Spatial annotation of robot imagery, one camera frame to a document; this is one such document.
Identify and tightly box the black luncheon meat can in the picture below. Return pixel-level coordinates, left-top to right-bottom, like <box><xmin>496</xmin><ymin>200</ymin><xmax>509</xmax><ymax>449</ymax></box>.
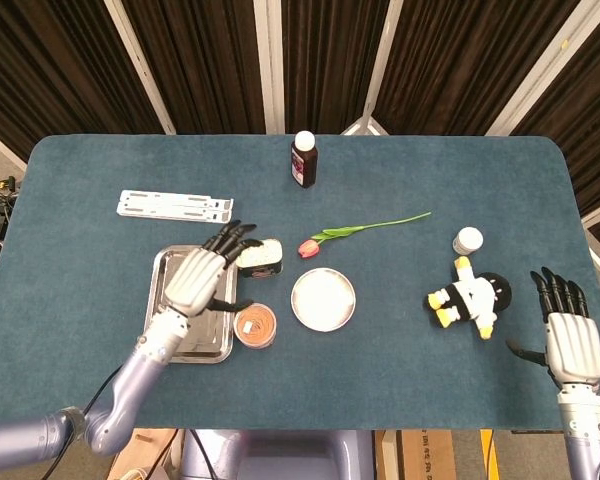
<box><xmin>235</xmin><ymin>238</ymin><xmax>285</xmax><ymax>280</ymax></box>

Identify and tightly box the dark brown curtain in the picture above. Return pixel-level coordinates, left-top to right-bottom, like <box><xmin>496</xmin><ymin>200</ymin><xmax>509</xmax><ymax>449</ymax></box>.
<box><xmin>0</xmin><ymin>0</ymin><xmax>600</xmax><ymax>251</ymax></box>

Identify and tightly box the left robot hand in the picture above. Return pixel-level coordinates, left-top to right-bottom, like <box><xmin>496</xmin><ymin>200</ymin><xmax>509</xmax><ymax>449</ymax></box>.
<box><xmin>163</xmin><ymin>219</ymin><xmax>262</xmax><ymax>319</ymax></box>

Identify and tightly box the clear plastic jar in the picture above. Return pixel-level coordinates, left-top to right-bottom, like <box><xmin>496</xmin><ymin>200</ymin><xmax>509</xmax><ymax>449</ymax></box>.
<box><xmin>233</xmin><ymin>302</ymin><xmax>278</xmax><ymax>350</ymax></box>

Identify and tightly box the rectangular steel tray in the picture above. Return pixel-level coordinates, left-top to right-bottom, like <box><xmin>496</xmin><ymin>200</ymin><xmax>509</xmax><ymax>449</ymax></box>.
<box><xmin>141</xmin><ymin>244</ymin><xmax>239</xmax><ymax>365</ymax></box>

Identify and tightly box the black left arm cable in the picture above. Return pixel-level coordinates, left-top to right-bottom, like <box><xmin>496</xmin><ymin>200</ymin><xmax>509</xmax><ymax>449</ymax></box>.
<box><xmin>42</xmin><ymin>366</ymin><xmax>125</xmax><ymax>480</ymax></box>

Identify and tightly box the blue tablecloth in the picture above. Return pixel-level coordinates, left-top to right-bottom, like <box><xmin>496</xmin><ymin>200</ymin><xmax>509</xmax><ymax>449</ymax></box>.
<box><xmin>0</xmin><ymin>133</ymin><xmax>600</xmax><ymax>431</ymax></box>

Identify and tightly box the yellow bar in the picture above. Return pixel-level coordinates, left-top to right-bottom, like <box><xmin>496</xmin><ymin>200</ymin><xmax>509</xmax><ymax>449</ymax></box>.
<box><xmin>479</xmin><ymin>429</ymin><xmax>499</xmax><ymax>480</ymax></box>

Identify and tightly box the dark juice bottle white cap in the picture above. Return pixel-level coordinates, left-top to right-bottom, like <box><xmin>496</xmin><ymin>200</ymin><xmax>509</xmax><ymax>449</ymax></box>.
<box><xmin>290</xmin><ymin>130</ymin><xmax>319</xmax><ymax>189</ymax></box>

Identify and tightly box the wooden board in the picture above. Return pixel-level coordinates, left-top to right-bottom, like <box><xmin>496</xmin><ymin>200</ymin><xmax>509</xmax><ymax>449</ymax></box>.
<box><xmin>107</xmin><ymin>428</ymin><xmax>179</xmax><ymax>480</ymax></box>

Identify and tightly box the white folding stand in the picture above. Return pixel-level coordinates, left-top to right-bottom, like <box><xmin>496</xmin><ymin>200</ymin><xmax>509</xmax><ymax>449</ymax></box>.
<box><xmin>115</xmin><ymin>189</ymin><xmax>235</xmax><ymax>225</ymax></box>

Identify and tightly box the artificial red tulip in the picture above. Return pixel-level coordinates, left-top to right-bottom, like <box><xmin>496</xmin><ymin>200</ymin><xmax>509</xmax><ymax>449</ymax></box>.
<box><xmin>297</xmin><ymin>211</ymin><xmax>433</xmax><ymax>260</ymax></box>

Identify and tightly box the lavender robot base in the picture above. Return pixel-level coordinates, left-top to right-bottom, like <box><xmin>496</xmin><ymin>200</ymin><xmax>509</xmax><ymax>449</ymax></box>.
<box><xmin>179</xmin><ymin>428</ymin><xmax>376</xmax><ymax>480</ymax></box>

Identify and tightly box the small white jar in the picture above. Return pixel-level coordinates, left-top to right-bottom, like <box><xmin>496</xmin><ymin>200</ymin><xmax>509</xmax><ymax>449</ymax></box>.
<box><xmin>452</xmin><ymin>226</ymin><xmax>484</xmax><ymax>256</ymax></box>

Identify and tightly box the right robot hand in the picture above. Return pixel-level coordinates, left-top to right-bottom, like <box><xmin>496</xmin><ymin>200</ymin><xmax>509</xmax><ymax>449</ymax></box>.
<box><xmin>505</xmin><ymin>266</ymin><xmax>600</xmax><ymax>387</ymax></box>

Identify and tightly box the cardboard box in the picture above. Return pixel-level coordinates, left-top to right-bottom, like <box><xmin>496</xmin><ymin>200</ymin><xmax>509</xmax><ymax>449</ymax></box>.
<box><xmin>397</xmin><ymin>429</ymin><xmax>456</xmax><ymax>480</ymax></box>

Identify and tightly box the round steel plate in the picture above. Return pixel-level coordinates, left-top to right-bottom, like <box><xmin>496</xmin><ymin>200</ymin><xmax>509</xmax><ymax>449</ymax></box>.
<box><xmin>290</xmin><ymin>267</ymin><xmax>357</xmax><ymax>332</ymax></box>

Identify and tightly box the plush penguin toy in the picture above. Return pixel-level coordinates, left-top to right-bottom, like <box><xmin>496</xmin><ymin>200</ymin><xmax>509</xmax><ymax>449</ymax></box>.
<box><xmin>426</xmin><ymin>256</ymin><xmax>513</xmax><ymax>342</ymax></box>

